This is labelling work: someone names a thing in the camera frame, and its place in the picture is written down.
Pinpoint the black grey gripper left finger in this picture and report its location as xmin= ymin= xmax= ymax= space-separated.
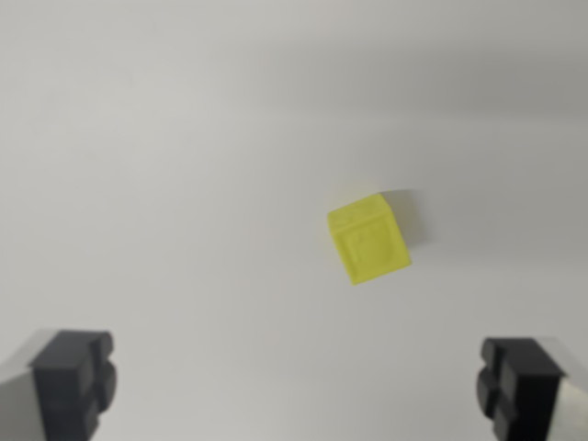
xmin=0 ymin=327 xmax=119 ymax=441

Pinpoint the black grey gripper right finger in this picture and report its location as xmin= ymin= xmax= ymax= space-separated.
xmin=474 ymin=334 xmax=588 ymax=441

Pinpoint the yellow embossed cube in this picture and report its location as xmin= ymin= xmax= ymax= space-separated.
xmin=326 ymin=192 xmax=413 ymax=287

